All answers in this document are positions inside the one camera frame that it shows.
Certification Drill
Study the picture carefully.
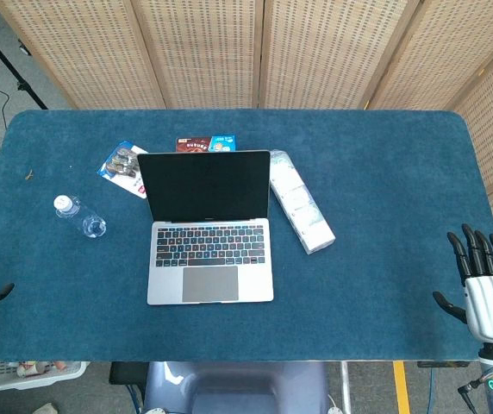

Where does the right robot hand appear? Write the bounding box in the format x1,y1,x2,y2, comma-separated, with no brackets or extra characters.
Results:
432,223,493,344

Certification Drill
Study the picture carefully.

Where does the silver laptop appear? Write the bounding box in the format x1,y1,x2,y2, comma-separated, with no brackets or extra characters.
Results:
136,150,275,306

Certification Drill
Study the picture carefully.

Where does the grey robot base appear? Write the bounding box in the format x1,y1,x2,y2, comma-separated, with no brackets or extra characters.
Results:
142,361,330,414

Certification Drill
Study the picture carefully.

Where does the clear plastic water bottle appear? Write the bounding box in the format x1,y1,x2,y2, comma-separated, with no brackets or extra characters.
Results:
53,194,108,240

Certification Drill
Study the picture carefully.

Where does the white plastic basket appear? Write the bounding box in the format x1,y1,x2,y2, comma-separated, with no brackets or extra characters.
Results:
0,361,88,392

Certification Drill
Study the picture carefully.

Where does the blue table cloth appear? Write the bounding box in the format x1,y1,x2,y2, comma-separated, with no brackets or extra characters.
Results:
0,109,493,362

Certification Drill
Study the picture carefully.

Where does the blue binder clip blister pack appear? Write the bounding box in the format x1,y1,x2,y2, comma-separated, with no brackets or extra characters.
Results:
97,141,150,200

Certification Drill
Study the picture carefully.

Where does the black tripod stand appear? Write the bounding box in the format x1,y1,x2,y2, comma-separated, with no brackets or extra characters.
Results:
0,0,49,110

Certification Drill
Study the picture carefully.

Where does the black box under table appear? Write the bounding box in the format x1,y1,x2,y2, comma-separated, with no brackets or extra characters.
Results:
109,361,149,386

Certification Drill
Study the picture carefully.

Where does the white tissue pack sleeve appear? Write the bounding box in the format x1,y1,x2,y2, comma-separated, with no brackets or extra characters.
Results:
269,148,337,255

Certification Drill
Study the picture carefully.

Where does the blue cookie box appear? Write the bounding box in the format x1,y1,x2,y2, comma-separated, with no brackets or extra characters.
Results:
175,135,237,154

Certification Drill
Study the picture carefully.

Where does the woven folding screen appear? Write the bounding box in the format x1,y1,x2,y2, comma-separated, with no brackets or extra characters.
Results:
0,0,493,264

